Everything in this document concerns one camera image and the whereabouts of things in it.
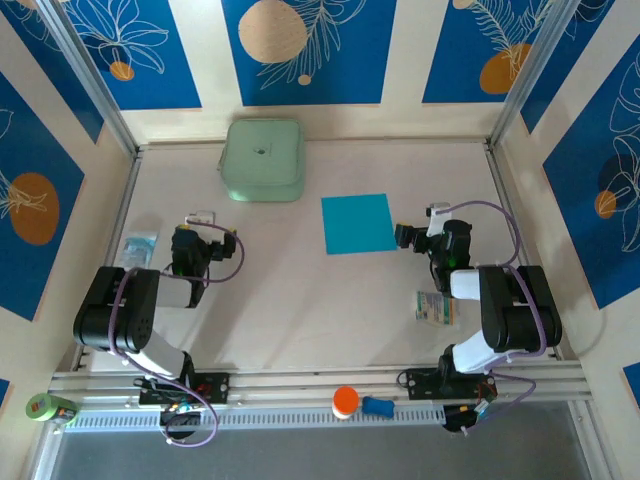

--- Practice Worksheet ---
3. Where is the pale green zip case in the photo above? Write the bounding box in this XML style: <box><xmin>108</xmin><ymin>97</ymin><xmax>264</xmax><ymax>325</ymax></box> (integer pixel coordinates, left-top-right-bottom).
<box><xmin>216</xmin><ymin>118</ymin><xmax>306</xmax><ymax>204</ymax></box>

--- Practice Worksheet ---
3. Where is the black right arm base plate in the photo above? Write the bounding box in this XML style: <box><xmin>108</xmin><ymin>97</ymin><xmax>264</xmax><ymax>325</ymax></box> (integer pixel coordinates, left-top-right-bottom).
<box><xmin>404</xmin><ymin>367</ymin><xmax>496</xmax><ymax>401</ymax></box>

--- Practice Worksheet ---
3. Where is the clear plastic packet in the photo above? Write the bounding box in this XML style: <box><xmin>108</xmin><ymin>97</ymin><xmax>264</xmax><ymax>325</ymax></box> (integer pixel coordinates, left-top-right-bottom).
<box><xmin>119</xmin><ymin>229</ymin><xmax>160</xmax><ymax>271</ymax></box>

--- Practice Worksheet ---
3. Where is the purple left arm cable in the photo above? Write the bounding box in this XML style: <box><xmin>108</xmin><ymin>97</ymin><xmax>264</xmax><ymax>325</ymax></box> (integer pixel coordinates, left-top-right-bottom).
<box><xmin>108</xmin><ymin>219</ymin><xmax>246</xmax><ymax>447</ymax></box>

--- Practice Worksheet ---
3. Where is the white slotted cable duct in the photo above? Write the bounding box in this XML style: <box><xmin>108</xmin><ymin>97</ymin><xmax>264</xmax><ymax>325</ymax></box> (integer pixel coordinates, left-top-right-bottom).
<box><xmin>64</xmin><ymin>405</ymin><xmax>447</xmax><ymax>430</ymax></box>

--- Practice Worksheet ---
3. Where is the blue bone-shaped object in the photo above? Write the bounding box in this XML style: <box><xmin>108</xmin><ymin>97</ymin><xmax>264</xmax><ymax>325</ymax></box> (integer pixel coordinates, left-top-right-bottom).
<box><xmin>361</xmin><ymin>396</ymin><xmax>396</xmax><ymax>418</ymax></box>

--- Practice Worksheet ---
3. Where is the black wired connector box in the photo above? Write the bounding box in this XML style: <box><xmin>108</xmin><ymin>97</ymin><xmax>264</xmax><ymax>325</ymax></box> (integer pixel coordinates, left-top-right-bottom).
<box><xmin>442</xmin><ymin>403</ymin><xmax>477</xmax><ymax>434</ymax></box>
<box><xmin>158</xmin><ymin>399</ymin><xmax>205</xmax><ymax>442</ymax></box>

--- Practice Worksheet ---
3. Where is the aluminium side rail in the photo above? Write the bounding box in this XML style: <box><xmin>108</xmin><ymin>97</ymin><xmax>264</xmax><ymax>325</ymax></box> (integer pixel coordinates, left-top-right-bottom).
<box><xmin>73</xmin><ymin>144</ymin><xmax>144</xmax><ymax>372</ymax></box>
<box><xmin>483</xmin><ymin>139</ymin><xmax>561</xmax><ymax>361</ymax></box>

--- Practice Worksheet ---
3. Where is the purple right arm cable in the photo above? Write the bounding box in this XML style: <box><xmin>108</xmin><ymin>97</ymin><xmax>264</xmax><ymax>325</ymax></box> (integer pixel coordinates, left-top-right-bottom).
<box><xmin>432</xmin><ymin>199</ymin><xmax>547</xmax><ymax>435</ymax></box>

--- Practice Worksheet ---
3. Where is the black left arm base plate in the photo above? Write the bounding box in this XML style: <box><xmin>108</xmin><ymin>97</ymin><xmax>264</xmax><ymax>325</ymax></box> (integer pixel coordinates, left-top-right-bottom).
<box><xmin>138</xmin><ymin>372</ymin><xmax>231</xmax><ymax>406</ymax></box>

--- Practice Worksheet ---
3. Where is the long aluminium table rail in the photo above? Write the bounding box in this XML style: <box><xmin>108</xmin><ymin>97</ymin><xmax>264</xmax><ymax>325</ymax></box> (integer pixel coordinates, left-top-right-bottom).
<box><xmin>48</xmin><ymin>363</ymin><xmax>591</xmax><ymax>401</ymax></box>

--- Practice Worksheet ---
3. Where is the aluminium frame post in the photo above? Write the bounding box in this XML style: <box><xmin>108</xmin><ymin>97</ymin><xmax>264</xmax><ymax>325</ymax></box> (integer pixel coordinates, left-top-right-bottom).
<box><xmin>492</xmin><ymin>0</ymin><xmax>585</xmax><ymax>149</ymax></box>
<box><xmin>37</xmin><ymin>0</ymin><xmax>140</xmax><ymax>156</ymax></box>

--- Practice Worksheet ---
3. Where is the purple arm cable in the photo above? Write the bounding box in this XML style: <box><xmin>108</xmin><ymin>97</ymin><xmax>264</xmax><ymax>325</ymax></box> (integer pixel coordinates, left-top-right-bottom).
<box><xmin>432</xmin><ymin>199</ymin><xmax>547</xmax><ymax>435</ymax></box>
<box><xmin>108</xmin><ymin>219</ymin><xmax>246</xmax><ymax>447</ymax></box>

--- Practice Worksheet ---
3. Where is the green tape roll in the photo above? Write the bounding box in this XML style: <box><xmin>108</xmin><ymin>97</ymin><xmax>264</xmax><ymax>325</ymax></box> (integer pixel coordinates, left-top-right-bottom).
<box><xmin>25</xmin><ymin>392</ymin><xmax>81</xmax><ymax>428</ymax></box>

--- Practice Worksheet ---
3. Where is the printed card packet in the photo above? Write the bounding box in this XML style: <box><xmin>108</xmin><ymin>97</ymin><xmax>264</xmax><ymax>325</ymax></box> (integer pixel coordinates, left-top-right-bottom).
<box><xmin>413</xmin><ymin>290</ymin><xmax>460</xmax><ymax>327</ymax></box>

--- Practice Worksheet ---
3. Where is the turquoise square paper sheet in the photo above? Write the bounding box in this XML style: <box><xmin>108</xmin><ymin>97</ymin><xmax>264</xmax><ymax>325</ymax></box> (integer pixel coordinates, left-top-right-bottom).
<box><xmin>320</xmin><ymin>193</ymin><xmax>399</xmax><ymax>256</ymax></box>

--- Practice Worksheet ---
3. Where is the white jar orange lid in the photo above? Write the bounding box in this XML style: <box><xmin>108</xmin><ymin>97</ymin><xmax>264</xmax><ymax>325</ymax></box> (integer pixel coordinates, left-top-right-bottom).
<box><xmin>332</xmin><ymin>385</ymin><xmax>360</xmax><ymax>421</ymax></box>

